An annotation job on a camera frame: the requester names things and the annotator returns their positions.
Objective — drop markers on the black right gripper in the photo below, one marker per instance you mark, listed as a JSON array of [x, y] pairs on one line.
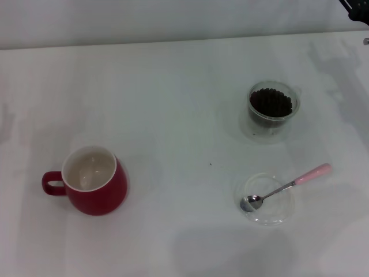
[[359, 10]]

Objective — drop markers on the clear glass saucer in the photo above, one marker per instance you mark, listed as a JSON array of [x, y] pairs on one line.
[[276, 210]]

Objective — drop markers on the red ceramic mug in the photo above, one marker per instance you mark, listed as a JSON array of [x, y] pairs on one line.
[[98, 199]]

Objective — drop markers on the dark coffee beans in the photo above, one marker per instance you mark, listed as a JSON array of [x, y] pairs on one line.
[[269, 104]]

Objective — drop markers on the clear glass cup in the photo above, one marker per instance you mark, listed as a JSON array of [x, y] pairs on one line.
[[297, 99]]

